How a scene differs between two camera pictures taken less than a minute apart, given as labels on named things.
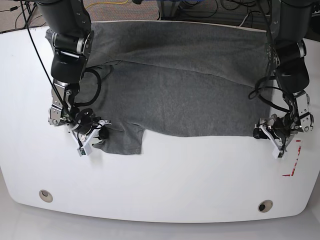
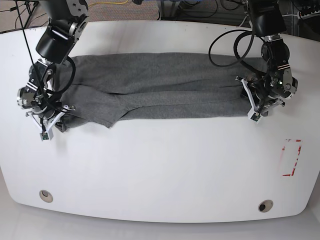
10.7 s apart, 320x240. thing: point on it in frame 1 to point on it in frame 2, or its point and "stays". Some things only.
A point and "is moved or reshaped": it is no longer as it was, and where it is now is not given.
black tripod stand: [27, 4] stays
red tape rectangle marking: [299, 150] stays
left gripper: [85, 131] to [45, 112]
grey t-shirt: [174, 78] is moved or reshaped
